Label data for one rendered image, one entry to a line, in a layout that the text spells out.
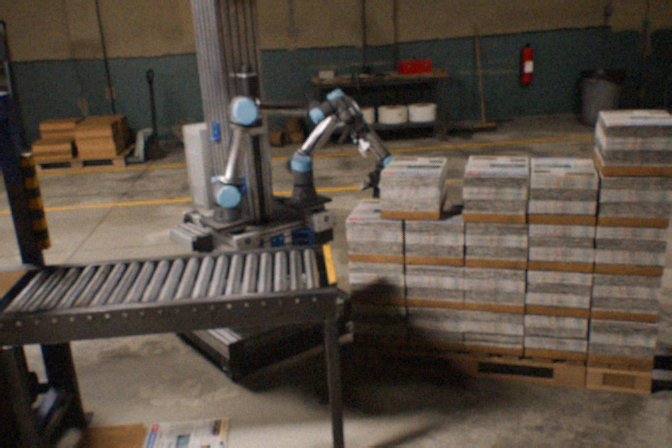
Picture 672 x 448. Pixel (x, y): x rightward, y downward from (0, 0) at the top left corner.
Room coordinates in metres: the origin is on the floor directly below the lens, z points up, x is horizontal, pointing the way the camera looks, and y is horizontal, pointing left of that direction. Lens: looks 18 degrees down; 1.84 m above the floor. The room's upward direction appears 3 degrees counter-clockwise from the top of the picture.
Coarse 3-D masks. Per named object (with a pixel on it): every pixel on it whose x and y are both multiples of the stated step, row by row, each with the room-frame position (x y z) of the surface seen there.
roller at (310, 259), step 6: (306, 252) 2.80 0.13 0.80; (312, 252) 2.80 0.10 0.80; (306, 258) 2.73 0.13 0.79; (312, 258) 2.72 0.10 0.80; (306, 264) 2.67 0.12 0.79; (312, 264) 2.64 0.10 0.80; (306, 270) 2.60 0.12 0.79; (312, 270) 2.57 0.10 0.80; (306, 276) 2.55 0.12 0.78; (312, 276) 2.51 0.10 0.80; (312, 282) 2.45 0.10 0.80; (318, 282) 2.48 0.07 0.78; (312, 288) 2.39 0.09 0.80
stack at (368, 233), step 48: (384, 240) 3.09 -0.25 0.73; (432, 240) 3.04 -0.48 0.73; (480, 240) 2.98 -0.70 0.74; (528, 240) 2.91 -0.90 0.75; (576, 240) 2.85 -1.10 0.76; (384, 288) 3.10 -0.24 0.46; (432, 288) 3.04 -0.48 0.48; (480, 288) 2.96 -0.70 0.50; (528, 288) 2.91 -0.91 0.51; (576, 288) 2.85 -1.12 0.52; (384, 336) 3.11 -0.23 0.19; (432, 336) 3.03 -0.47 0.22; (480, 336) 2.97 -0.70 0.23; (528, 336) 2.91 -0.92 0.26; (576, 336) 2.84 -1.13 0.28; (576, 384) 2.84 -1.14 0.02
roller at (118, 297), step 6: (132, 264) 2.77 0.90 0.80; (138, 264) 2.78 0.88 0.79; (132, 270) 2.70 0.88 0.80; (138, 270) 2.74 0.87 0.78; (126, 276) 2.63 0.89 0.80; (132, 276) 2.65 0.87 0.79; (120, 282) 2.58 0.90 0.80; (126, 282) 2.57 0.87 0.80; (132, 282) 2.61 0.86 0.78; (120, 288) 2.50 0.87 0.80; (126, 288) 2.52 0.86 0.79; (114, 294) 2.44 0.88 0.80; (120, 294) 2.45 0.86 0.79; (126, 294) 2.50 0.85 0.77; (114, 300) 2.38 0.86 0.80; (120, 300) 2.41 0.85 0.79
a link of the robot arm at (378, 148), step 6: (354, 102) 3.69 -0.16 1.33; (354, 108) 3.66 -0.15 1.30; (360, 114) 3.66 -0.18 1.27; (366, 126) 3.67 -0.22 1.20; (372, 132) 3.68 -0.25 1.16; (372, 138) 3.67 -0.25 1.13; (378, 138) 3.70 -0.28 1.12; (372, 144) 3.68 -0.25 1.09; (378, 144) 3.68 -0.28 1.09; (372, 150) 3.70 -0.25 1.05; (378, 150) 3.68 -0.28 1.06; (384, 150) 3.69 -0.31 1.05; (378, 156) 3.70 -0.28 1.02; (384, 156) 3.69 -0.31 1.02; (390, 156) 3.69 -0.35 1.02; (384, 162) 3.69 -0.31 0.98
